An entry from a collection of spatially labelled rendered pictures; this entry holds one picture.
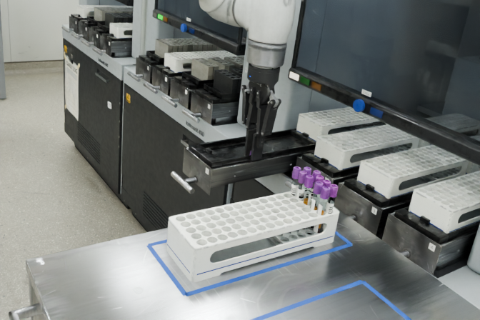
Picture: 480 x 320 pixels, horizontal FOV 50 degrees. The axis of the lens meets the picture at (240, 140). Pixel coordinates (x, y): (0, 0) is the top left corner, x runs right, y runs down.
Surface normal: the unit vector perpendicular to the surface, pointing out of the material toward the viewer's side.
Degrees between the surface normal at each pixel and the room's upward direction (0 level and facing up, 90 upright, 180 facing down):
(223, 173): 90
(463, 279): 0
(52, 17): 90
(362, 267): 0
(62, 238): 0
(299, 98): 90
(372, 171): 90
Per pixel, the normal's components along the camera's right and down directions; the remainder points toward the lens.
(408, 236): -0.82, 0.13
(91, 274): 0.11, -0.92
